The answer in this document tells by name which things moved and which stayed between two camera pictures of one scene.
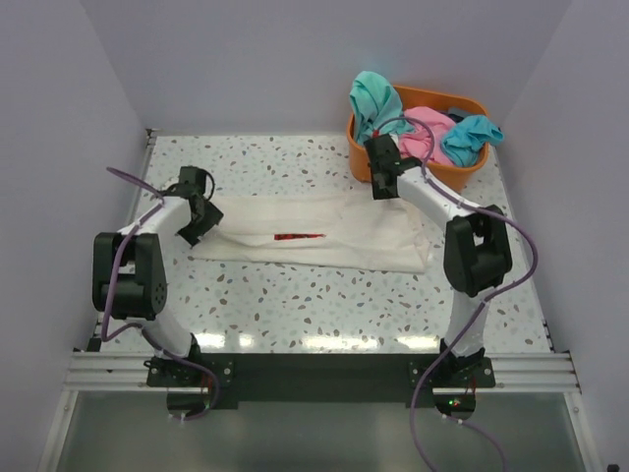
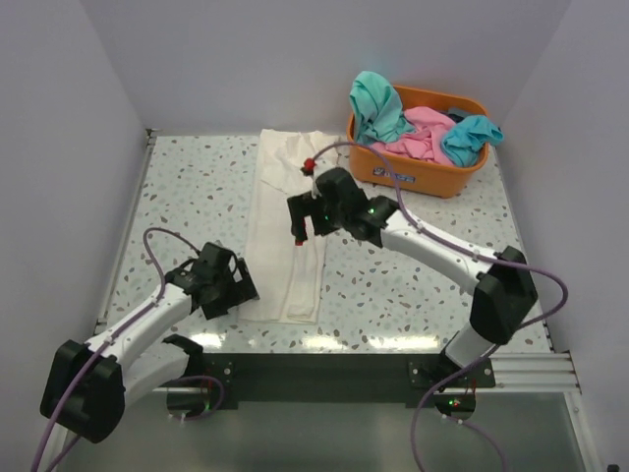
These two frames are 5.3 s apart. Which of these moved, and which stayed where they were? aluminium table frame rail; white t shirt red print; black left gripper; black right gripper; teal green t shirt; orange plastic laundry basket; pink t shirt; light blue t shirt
Moved: black left gripper; black right gripper; white t shirt red print
Stayed: aluminium table frame rail; light blue t shirt; teal green t shirt; orange plastic laundry basket; pink t shirt
